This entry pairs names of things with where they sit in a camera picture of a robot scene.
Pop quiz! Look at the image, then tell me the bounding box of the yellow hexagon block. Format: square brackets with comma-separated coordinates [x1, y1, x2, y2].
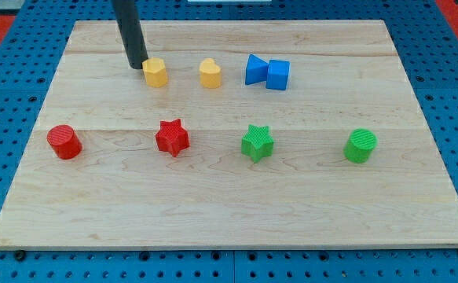
[142, 57, 169, 88]

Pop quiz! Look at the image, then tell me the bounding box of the green star block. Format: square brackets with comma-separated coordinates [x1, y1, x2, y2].
[241, 124, 274, 163]

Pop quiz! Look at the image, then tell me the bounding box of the light wooden board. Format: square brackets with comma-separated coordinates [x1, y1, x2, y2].
[0, 20, 458, 251]

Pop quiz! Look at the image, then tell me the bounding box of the red star block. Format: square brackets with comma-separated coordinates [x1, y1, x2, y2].
[155, 119, 189, 157]

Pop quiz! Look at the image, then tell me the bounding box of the yellow heart block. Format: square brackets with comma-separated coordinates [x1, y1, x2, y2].
[199, 58, 222, 89]

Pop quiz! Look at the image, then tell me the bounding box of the blue triangle block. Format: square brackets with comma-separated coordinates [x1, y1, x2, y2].
[245, 53, 269, 85]

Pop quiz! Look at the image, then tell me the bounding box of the blue cube block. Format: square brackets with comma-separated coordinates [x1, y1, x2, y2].
[266, 60, 290, 90]

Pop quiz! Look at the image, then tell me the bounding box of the green cylinder block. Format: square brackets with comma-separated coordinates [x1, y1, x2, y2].
[343, 128, 378, 164]

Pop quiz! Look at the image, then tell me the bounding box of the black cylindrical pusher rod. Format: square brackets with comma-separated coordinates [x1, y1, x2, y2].
[112, 0, 148, 69]

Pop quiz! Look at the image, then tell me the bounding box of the red cylinder block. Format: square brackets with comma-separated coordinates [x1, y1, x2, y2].
[46, 124, 82, 160]

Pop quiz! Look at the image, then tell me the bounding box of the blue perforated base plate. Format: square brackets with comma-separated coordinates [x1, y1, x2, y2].
[0, 0, 458, 282]

